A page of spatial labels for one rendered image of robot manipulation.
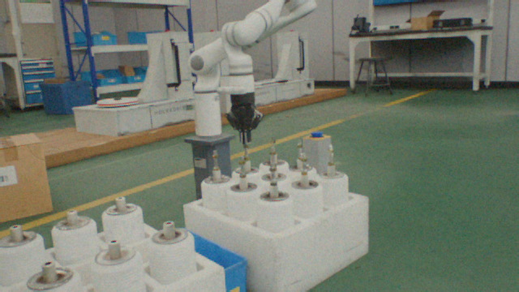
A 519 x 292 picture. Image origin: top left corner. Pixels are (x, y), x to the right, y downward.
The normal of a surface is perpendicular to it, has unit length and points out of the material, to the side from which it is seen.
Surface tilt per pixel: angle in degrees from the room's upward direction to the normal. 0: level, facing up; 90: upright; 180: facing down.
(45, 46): 90
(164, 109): 90
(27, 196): 89
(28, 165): 90
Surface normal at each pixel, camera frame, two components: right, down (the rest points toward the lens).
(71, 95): 0.83, 0.11
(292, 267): 0.69, 0.11
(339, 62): -0.61, 0.20
